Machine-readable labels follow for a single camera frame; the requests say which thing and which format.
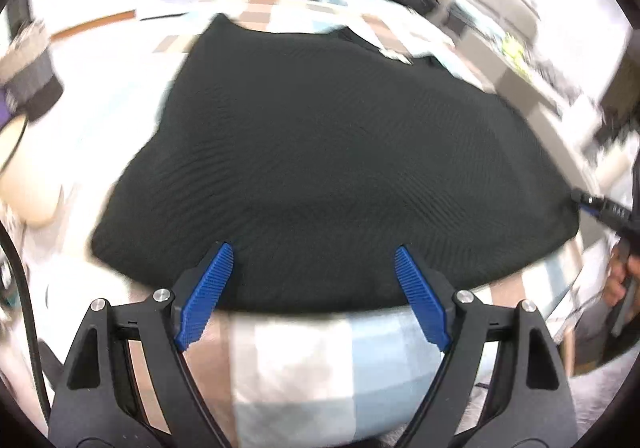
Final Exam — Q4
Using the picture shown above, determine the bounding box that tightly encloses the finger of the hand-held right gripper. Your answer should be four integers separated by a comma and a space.
571, 188, 635, 230

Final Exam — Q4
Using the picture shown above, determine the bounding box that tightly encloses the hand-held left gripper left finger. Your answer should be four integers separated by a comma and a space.
47, 241, 236, 448

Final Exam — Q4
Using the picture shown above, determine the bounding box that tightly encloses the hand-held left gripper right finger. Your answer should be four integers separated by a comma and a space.
394, 244, 582, 448

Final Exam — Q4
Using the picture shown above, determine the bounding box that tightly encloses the black knit sweater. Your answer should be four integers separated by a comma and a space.
89, 13, 582, 315

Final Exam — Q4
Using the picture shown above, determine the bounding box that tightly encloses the person's right hand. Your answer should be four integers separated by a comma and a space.
601, 248, 640, 310

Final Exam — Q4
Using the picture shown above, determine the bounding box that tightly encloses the brown and blue plaid tablecloth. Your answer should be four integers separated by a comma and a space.
30, 0, 601, 448

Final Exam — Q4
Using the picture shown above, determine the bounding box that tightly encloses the white round stool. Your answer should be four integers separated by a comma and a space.
0, 117, 67, 225

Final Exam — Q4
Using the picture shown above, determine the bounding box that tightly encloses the woven laundry basket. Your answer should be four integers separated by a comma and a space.
0, 22, 66, 120

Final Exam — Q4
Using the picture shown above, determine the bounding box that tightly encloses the black cable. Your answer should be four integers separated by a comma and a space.
0, 223, 53, 406

